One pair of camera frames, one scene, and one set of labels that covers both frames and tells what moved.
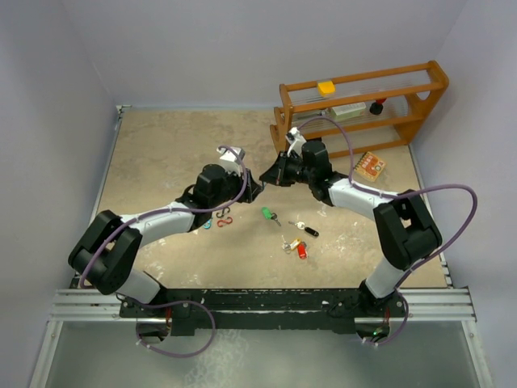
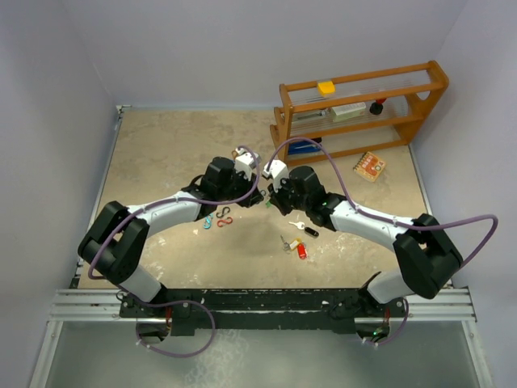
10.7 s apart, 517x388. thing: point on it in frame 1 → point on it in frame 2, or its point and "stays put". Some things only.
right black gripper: (277, 175) → (276, 200)
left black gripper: (252, 189) stays put
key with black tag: (300, 225) stays put
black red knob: (376, 107) stays put
